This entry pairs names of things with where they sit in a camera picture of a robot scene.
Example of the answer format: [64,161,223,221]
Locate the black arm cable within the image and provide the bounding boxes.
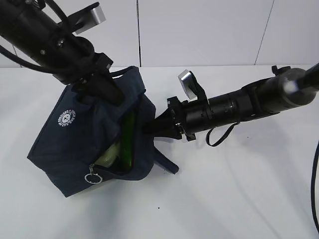
[310,141,319,239]
[0,44,60,75]

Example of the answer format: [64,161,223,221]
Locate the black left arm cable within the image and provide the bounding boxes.
[0,44,60,75]

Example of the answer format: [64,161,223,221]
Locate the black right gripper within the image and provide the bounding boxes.
[143,97,196,141]

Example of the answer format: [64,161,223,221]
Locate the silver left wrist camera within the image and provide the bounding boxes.
[67,2,106,35]

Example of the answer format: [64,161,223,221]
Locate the green cucumber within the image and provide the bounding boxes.
[119,111,135,172]

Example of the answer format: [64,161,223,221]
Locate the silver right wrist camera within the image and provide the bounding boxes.
[178,69,207,102]

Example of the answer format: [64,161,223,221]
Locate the navy blue lunch bag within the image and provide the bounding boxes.
[27,66,179,197]

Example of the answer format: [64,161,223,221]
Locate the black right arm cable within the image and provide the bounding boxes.
[310,141,319,239]

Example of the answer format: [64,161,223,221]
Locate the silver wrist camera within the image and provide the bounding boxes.
[178,69,207,102]
[67,2,106,35]

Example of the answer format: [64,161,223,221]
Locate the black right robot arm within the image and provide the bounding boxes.
[143,65,319,147]

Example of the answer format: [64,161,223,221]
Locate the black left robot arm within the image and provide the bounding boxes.
[0,0,125,106]

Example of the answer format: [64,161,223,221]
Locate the glass container green lid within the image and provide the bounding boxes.
[95,142,120,168]

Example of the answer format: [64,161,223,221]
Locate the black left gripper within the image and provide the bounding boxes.
[52,52,125,105]

